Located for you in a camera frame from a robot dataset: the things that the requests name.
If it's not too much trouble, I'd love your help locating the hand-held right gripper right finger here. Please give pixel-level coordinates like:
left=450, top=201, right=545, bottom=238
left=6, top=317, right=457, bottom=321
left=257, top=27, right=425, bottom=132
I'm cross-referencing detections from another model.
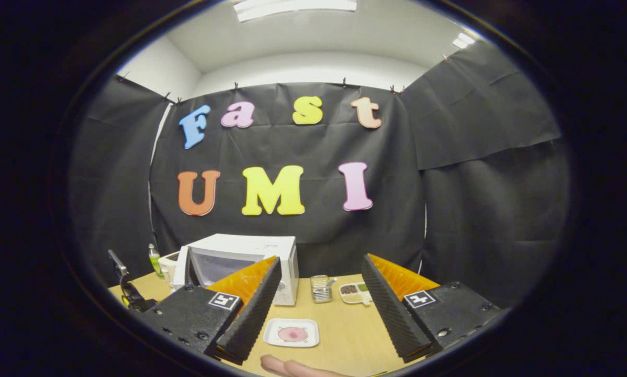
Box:
left=361, top=253, right=505, bottom=364

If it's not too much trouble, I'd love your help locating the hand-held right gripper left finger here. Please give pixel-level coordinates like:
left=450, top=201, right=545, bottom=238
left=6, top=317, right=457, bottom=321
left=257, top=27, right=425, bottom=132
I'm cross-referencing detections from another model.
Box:
left=145, top=255, right=284, bottom=366

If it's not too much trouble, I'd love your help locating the white square plate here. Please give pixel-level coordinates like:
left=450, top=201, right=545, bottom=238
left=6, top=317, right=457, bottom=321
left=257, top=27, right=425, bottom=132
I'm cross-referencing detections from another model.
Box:
left=263, top=318, right=320, bottom=348

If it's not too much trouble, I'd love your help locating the pink round meat slice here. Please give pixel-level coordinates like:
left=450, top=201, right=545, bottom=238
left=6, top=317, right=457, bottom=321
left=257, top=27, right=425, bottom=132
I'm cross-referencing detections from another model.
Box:
left=278, top=326, right=309, bottom=343

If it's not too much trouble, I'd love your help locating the white microwave oven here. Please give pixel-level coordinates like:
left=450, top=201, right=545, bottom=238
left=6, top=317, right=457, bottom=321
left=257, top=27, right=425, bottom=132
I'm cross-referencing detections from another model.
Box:
left=173, top=234, right=299, bottom=307

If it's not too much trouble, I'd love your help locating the white sectioned dish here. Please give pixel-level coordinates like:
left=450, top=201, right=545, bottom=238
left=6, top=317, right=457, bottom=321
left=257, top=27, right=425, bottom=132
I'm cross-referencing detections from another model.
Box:
left=339, top=283, right=373, bottom=306

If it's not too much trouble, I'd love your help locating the green plastic bottle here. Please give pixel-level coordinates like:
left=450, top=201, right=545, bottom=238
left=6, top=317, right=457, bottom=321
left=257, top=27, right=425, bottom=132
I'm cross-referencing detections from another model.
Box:
left=148, top=243, right=164, bottom=278

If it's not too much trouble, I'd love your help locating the row of small cloth clips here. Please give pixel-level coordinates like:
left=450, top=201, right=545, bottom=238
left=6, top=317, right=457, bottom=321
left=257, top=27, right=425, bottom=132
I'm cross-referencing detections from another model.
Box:
left=117, top=52, right=450, bottom=105

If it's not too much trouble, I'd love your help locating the large ceiling light panel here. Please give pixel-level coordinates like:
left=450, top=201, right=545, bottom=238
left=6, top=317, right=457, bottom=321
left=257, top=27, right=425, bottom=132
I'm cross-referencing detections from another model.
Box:
left=233, top=0, right=357, bottom=23

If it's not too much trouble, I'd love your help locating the metal wire rack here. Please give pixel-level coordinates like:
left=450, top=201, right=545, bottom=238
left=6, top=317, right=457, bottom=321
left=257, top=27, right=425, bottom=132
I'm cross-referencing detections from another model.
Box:
left=310, top=275, right=338, bottom=304

